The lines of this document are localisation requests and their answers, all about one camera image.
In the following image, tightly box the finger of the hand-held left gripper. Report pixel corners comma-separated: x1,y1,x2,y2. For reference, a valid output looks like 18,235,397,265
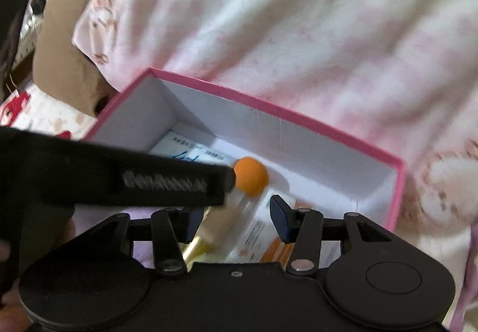
223,165,237,193

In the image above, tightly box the pink cardboard box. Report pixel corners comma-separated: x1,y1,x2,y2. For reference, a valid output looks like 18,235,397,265
80,68,406,269

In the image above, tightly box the blue white tissue pack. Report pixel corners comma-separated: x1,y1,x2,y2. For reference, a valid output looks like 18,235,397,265
149,130,240,168

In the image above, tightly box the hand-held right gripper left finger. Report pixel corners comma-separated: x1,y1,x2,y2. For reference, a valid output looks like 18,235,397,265
88,207,204,276

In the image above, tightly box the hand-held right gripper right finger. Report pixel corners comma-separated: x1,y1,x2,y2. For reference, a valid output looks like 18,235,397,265
269,195,396,276

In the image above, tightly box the orange ball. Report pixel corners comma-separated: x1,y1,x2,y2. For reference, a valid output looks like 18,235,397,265
233,156,269,199

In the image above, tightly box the patterned cloth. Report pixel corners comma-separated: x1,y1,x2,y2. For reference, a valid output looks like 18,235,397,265
17,11,45,45

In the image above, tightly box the brown pillow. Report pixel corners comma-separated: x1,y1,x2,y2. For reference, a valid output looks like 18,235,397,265
33,0,120,118

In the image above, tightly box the orange white mask pack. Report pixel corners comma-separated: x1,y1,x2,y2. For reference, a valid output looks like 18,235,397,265
224,194,344,266

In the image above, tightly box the pink printed pillow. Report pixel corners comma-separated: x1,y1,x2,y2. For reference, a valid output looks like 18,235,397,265
71,0,478,332

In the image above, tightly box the beige gold cosmetic bottle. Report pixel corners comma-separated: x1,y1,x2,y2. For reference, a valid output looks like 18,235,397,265
181,190,262,266

